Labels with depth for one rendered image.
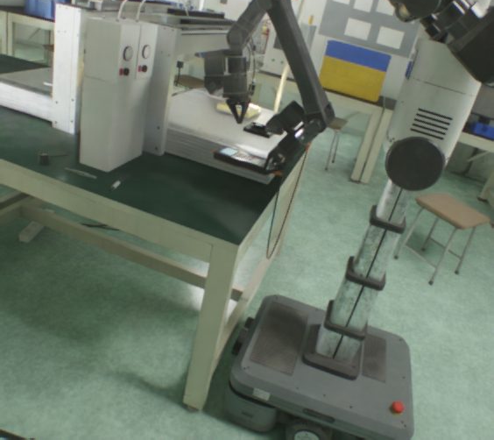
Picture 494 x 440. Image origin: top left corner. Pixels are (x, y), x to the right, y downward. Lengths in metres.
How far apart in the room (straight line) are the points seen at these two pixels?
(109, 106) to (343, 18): 4.65
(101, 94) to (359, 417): 1.32
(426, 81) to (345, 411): 1.03
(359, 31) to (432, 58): 4.63
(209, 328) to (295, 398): 0.37
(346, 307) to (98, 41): 1.14
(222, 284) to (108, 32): 0.81
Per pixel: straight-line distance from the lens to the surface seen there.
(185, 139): 1.60
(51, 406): 1.69
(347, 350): 1.55
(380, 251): 1.34
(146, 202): 1.28
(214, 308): 1.30
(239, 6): 2.06
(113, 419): 1.64
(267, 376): 1.49
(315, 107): 1.17
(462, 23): 0.98
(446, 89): 1.13
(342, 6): 5.77
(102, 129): 1.41
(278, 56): 4.24
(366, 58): 4.08
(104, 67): 1.37
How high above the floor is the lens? 1.36
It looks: 26 degrees down
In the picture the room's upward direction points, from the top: 14 degrees clockwise
